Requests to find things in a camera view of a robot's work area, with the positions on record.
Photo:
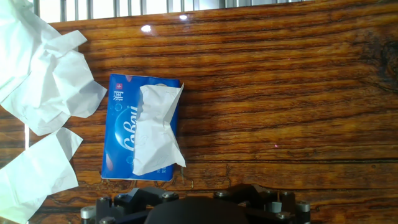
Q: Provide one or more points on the crumpled white napkin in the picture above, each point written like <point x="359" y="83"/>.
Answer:
<point x="46" y="77"/>

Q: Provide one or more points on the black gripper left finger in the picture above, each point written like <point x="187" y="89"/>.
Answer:
<point x="130" y="202"/>

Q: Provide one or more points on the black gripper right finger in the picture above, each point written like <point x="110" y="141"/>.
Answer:
<point x="258" y="193"/>

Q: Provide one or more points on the folded flat white napkin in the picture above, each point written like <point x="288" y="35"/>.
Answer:
<point x="37" y="174"/>

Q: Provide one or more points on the glossy wooden board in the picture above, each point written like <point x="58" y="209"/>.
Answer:
<point x="280" y="109"/>

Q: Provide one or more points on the white paper napkin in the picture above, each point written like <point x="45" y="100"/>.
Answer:
<point x="155" y="130"/>

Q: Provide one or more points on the blue tissue pack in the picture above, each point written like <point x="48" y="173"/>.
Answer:
<point x="121" y="124"/>

